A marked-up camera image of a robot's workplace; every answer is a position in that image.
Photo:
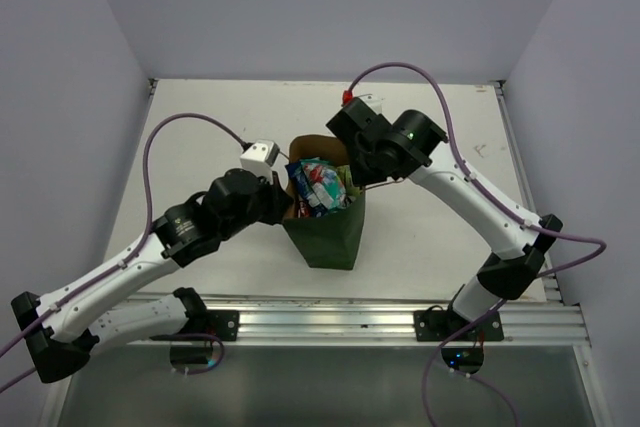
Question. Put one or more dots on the small green snack packet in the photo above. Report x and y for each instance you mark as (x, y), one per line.
(344, 172)

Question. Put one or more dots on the green paper bag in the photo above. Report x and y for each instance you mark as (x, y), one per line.
(330, 242)

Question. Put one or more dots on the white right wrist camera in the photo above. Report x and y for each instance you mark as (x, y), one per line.
(372, 101)

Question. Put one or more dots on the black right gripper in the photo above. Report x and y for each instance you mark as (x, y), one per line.
(362, 177)

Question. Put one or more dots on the black left base bracket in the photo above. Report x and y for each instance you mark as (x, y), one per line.
(223, 324)

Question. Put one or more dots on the red Doritos chip bag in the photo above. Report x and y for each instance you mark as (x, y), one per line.
(302, 207)

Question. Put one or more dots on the aluminium mounting rail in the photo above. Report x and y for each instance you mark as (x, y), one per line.
(291, 321)

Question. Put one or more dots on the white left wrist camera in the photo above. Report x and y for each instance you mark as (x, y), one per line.
(259, 158)

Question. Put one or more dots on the black right base bracket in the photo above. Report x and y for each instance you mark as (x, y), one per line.
(435, 324)

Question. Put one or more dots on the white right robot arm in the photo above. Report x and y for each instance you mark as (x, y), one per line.
(415, 148)

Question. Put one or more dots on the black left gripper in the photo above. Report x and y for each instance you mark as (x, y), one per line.
(280, 200)

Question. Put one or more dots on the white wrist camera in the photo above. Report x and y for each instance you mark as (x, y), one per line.
(372, 101)
(259, 158)

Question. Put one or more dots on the teal Fox's candy bag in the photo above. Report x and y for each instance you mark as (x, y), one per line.
(319, 186)

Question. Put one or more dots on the black base bracket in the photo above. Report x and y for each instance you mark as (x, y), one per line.
(223, 324)
(435, 324)

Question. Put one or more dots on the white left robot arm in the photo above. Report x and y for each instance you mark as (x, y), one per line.
(64, 329)

